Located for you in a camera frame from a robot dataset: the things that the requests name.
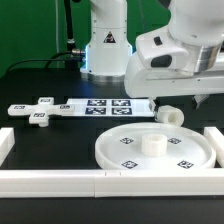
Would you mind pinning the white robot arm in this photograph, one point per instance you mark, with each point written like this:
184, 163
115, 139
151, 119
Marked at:
195, 25

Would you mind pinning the white marker sheet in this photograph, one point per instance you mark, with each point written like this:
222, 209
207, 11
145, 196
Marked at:
111, 107

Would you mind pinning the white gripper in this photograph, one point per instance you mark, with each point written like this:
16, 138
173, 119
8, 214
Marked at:
140, 82

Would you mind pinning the white right fence bar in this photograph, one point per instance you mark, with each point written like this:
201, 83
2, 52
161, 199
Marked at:
216, 140

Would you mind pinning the white round table top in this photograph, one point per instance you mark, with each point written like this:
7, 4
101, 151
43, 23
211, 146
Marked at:
153, 146

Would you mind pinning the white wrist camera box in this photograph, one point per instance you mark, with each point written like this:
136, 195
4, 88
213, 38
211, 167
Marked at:
159, 43

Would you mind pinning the white left fence bar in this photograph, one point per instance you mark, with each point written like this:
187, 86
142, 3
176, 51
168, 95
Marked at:
7, 141

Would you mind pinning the black vertical pole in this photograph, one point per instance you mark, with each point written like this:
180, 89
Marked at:
71, 65

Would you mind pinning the white fence bar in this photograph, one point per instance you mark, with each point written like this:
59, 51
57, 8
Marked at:
216, 140
7, 141
107, 183

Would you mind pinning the white front fence bar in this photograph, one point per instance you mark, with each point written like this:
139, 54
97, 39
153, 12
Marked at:
107, 183

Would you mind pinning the white cross-shaped table base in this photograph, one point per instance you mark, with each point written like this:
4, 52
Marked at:
40, 112

